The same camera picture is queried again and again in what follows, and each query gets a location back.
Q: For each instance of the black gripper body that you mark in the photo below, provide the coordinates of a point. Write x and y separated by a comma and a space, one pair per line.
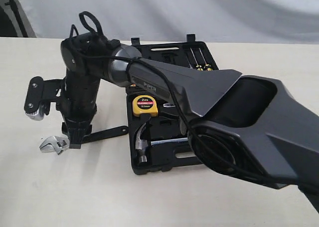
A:
79, 99

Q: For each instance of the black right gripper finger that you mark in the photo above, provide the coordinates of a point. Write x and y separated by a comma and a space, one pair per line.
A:
78, 135

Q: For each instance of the black handled adjustable wrench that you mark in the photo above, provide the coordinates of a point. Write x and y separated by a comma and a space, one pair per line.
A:
61, 144

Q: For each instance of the claw hammer black grip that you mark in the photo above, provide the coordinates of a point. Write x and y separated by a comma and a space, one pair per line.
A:
141, 144

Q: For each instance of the black plastic tool case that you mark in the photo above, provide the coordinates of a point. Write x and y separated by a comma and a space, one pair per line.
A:
163, 157

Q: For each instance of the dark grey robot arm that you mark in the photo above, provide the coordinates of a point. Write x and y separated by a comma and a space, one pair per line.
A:
244, 126

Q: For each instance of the yellow tape measure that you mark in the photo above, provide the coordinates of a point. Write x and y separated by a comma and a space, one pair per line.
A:
145, 104

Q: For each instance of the black backdrop stand pole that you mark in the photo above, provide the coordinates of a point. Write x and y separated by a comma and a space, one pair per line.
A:
11, 20

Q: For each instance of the yellow black screwdriver left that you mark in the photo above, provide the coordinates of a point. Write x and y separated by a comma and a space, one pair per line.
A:
195, 56

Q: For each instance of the yellow black screwdriver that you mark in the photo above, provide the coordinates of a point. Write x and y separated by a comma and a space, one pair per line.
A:
195, 56
207, 66

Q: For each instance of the yellow black screwdriver right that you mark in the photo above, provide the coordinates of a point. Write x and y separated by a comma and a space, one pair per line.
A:
207, 66

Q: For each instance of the white backdrop cloth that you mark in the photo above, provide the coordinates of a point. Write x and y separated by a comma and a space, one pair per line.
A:
260, 21

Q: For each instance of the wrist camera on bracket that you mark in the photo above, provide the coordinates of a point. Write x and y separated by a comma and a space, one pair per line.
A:
40, 94

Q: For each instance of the orange handled pliers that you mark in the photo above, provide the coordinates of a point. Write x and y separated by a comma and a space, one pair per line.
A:
168, 105

